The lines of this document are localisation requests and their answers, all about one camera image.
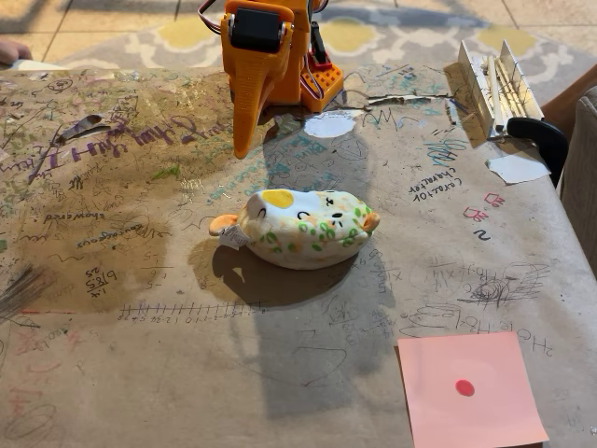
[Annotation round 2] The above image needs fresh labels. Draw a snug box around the grey torn tape piece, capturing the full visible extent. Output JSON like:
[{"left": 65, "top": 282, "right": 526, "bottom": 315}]
[{"left": 56, "top": 114, "right": 112, "bottom": 142}]

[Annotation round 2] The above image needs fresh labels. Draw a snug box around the white floral plush toy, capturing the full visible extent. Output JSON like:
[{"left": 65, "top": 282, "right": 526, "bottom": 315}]
[{"left": 208, "top": 188, "right": 382, "bottom": 271}]

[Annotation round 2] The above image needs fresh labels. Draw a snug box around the wooden stick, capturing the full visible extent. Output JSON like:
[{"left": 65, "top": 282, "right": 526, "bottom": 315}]
[{"left": 486, "top": 54, "right": 507, "bottom": 130}]

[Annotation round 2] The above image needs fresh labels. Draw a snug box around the grey yellow patterned rug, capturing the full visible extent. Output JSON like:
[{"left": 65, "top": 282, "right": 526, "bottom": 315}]
[{"left": 55, "top": 7, "right": 597, "bottom": 92}]

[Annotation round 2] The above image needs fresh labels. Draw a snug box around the pink sticky note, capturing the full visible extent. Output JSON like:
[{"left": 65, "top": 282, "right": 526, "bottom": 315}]
[{"left": 396, "top": 331, "right": 550, "bottom": 448}]

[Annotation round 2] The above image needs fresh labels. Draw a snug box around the brown scribbled paper table cover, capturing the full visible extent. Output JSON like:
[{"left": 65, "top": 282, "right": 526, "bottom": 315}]
[{"left": 0, "top": 63, "right": 597, "bottom": 448}]

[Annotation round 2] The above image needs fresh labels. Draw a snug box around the white paper sheet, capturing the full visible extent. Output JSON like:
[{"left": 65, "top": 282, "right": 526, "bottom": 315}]
[{"left": 7, "top": 57, "right": 67, "bottom": 72}]

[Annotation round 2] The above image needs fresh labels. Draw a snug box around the white torn paper piece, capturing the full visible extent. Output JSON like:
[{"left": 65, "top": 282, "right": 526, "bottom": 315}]
[{"left": 484, "top": 153, "right": 552, "bottom": 186}]

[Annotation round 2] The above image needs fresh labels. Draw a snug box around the white red black servo cable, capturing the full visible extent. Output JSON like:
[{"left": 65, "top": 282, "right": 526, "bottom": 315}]
[
  {"left": 301, "top": 54, "right": 323, "bottom": 100},
  {"left": 197, "top": 0, "right": 226, "bottom": 35}
]

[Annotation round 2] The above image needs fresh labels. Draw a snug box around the beige upholstered chair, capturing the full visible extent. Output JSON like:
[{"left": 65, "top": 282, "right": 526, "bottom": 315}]
[{"left": 558, "top": 86, "right": 597, "bottom": 284}]

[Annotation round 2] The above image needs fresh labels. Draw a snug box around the person's hand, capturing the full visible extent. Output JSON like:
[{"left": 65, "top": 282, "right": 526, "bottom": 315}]
[{"left": 0, "top": 39, "right": 35, "bottom": 66}]

